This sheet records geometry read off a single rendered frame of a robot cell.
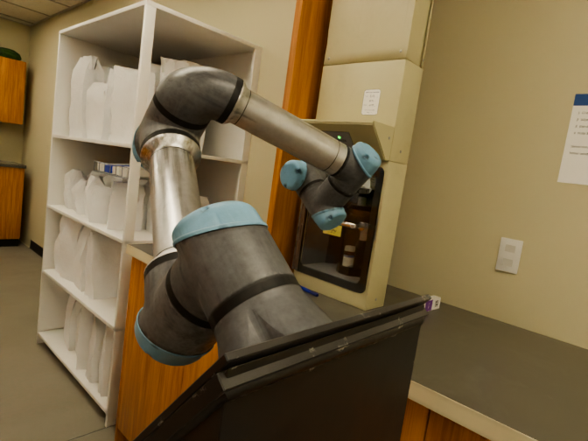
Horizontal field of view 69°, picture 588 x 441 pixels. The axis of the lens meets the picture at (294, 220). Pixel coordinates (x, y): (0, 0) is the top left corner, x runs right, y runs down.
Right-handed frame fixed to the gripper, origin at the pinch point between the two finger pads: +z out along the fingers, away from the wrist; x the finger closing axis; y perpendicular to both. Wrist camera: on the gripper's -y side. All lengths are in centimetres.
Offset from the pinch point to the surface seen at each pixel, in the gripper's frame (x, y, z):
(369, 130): -2.5, 17.4, -7.4
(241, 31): 132, 78, 46
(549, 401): -58, -37, -8
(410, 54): -4.2, 42.0, 5.0
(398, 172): -4.5, 7.1, 8.8
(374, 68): 6.3, 37.8, 2.4
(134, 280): 93, -52, -24
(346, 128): 5.4, 17.8, -7.8
